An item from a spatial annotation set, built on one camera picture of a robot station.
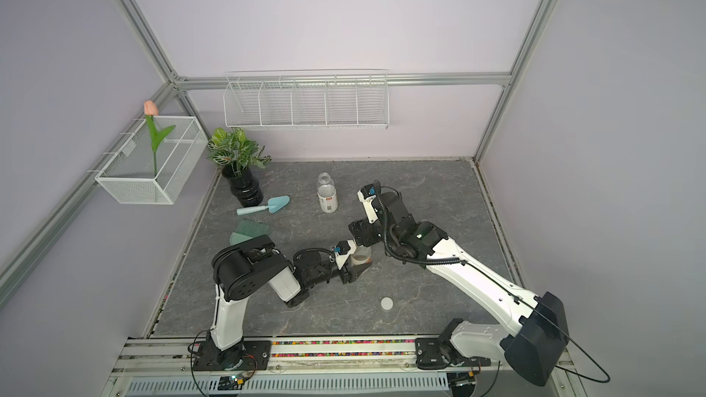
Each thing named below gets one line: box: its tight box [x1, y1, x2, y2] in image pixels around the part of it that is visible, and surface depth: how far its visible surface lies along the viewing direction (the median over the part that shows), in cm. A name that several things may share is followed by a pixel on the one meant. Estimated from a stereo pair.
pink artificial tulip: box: [143, 100, 177, 177], surface depth 81 cm
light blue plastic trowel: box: [236, 194, 291, 216], surface depth 107 cm
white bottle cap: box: [380, 296, 394, 311], surface depth 84 cm
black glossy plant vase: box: [221, 159, 264, 208], surface depth 101 cm
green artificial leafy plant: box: [205, 126, 273, 177], surface depth 92 cm
